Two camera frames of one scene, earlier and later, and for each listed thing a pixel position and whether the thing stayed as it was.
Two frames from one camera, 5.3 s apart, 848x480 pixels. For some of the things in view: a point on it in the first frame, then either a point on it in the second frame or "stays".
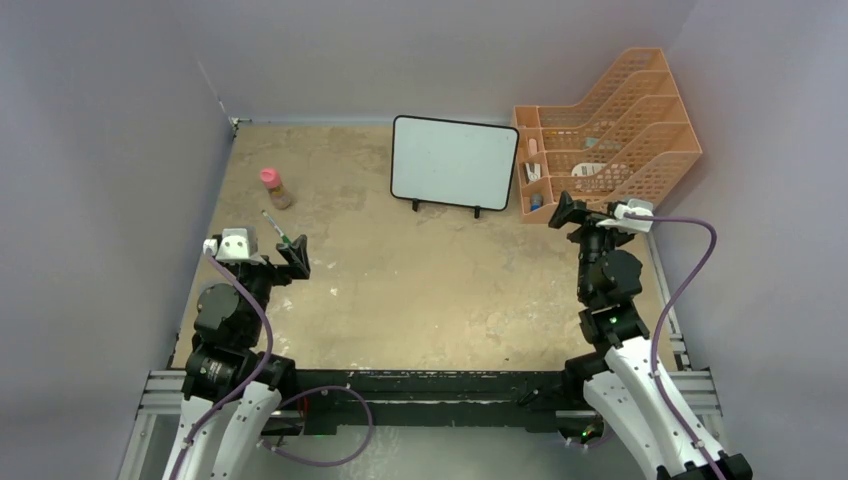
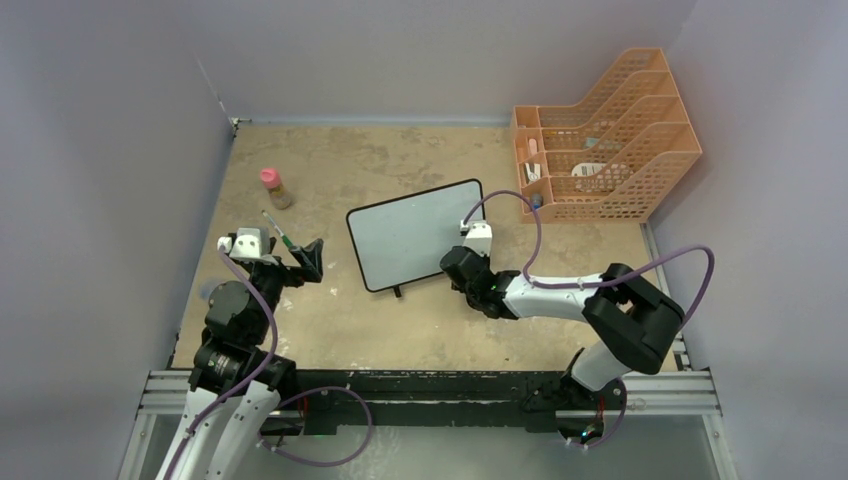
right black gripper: [575, 211] to [483, 259]
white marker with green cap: [277, 228] stays
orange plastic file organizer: [626, 138] stays
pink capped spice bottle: [271, 179] stays
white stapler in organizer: [534, 176] stays
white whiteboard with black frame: [453, 162] to [405, 239]
